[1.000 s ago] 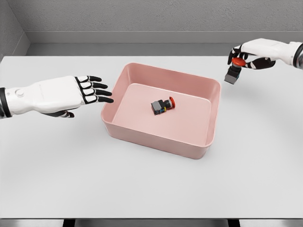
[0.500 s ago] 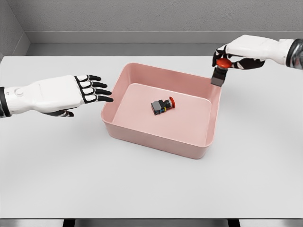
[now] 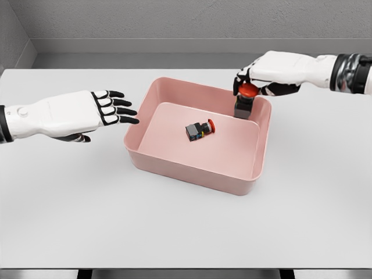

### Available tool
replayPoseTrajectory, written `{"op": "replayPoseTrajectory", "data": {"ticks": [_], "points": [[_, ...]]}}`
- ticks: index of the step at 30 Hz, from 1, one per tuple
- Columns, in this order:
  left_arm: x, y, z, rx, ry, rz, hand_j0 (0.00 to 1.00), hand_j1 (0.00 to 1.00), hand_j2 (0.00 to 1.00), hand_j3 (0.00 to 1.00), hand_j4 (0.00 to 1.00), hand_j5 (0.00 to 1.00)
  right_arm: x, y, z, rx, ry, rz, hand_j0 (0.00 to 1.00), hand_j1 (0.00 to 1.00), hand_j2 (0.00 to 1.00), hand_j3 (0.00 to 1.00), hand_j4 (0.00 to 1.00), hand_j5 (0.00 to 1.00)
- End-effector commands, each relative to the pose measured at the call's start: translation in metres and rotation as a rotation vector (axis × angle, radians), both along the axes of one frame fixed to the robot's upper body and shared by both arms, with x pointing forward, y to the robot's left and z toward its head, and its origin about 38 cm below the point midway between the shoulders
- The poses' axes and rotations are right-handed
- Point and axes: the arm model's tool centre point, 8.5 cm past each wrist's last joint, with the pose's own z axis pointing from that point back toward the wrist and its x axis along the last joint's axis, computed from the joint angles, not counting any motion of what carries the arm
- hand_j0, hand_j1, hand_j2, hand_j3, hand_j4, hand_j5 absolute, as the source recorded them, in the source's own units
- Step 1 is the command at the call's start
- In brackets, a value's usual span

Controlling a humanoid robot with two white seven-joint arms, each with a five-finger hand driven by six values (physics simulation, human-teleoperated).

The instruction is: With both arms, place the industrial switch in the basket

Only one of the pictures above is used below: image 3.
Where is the pink plastic basket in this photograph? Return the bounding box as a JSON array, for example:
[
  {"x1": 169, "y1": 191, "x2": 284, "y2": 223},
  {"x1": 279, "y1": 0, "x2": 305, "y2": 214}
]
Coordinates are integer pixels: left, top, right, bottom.
[{"x1": 123, "y1": 76, "x2": 272, "y2": 198}]

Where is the red button industrial switch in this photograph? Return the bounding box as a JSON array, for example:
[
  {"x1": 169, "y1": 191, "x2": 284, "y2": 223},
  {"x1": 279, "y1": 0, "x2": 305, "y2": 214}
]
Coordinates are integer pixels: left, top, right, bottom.
[
  {"x1": 185, "y1": 119, "x2": 216, "y2": 142},
  {"x1": 234, "y1": 83, "x2": 259, "y2": 120}
]

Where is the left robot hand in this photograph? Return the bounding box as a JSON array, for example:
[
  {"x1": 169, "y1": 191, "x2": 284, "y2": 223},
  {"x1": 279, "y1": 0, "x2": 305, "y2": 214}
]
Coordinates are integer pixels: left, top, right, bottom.
[{"x1": 40, "y1": 90, "x2": 141, "y2": 143}]

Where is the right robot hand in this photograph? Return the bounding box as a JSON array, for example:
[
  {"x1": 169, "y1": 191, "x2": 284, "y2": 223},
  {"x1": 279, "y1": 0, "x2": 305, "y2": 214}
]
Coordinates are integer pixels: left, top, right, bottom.
[{"x1": 232, "y1": 51, "x2": 308, "y2": 98}]

